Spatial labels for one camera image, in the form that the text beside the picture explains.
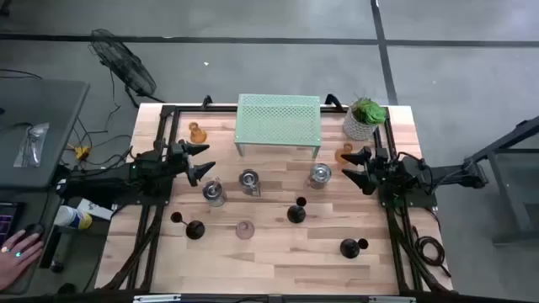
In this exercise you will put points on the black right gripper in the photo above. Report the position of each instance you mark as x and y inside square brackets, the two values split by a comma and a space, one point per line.
[386, 170]

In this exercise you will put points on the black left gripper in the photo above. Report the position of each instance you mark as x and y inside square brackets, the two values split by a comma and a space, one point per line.
[176, 162]

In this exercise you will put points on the amber glass candle holder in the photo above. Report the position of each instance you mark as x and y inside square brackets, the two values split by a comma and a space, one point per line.
[342, 154]
[198, 135]

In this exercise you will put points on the tin candle with green label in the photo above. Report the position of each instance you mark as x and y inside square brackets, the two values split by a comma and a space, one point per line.
[212, 191]

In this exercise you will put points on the silver tin candle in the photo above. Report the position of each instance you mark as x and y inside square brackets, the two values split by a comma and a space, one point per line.
[320, 173]

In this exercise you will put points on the tin candle with brown label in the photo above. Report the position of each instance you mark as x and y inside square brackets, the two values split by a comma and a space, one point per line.
[249, 179]

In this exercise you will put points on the pink glass candle holder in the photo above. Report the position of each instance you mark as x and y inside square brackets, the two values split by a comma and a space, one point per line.
[244, 230]

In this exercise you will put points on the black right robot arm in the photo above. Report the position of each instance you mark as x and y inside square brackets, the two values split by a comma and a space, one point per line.
[446, 174]

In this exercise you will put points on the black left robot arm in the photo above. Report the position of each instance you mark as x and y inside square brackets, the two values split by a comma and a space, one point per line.
[105, 185]

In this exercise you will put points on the potted succulent in patterned pot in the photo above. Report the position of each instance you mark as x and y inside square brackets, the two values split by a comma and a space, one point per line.
[358, 126]

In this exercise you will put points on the black table clamp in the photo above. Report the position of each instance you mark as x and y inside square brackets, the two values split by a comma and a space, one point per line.
[334, 101]
[206, 102]

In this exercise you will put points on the black metal candlestick holder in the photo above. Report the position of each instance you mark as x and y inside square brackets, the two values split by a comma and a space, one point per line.
[195, 230]
[296, 214]
[349, 248]

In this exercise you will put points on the green metal mesh shelf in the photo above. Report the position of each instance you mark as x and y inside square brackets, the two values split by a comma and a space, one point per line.
[278, 122]

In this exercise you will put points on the white paper sheet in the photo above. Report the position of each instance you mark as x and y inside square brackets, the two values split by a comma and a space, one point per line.
[97, 209]

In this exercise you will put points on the yellow power plug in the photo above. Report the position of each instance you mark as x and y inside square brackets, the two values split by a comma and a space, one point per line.
[82, 152]

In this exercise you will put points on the black floor fan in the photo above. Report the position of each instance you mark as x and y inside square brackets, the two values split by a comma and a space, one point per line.
[126, 67]

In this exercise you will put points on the silver metal bar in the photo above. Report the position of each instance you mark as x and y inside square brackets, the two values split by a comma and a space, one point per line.
[156, 299]
[392, 299]

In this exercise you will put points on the white wipes canister yellow lid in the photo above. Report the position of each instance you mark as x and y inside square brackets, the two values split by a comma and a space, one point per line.
[73, 217]

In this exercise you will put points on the black metal stand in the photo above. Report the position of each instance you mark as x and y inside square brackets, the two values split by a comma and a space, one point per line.
[501, 143]

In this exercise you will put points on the gray side desk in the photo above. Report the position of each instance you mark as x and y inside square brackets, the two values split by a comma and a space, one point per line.
[42, 109]

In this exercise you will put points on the clear plastic bag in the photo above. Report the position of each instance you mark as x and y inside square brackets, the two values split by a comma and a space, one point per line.
[31, 145]

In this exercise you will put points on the black computer mouse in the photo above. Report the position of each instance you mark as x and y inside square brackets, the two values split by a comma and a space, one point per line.
[35, 229]

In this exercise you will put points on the person's hand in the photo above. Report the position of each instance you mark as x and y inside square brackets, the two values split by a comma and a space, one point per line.
[17, 261]

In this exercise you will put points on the black aluminium table frame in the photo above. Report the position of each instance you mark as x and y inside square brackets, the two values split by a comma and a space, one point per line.
[189, 109]

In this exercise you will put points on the black table edge rail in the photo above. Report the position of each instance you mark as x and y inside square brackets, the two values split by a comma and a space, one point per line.
[316, 299]

